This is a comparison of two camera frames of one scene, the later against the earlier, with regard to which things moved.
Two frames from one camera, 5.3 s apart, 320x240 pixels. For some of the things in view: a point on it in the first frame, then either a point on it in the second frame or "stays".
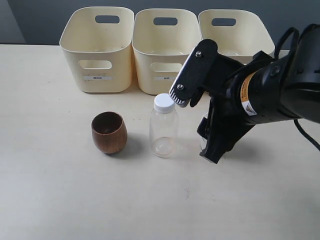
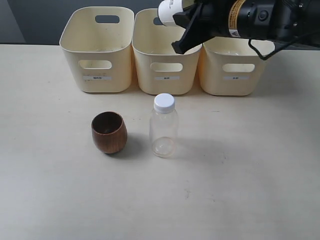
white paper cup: [203, 142] to [167, 8]
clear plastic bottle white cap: [164, 127] stays
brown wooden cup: [109, 132] stays
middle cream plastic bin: [162, 41] stays
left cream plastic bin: [100, 54] stays
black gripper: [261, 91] to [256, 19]
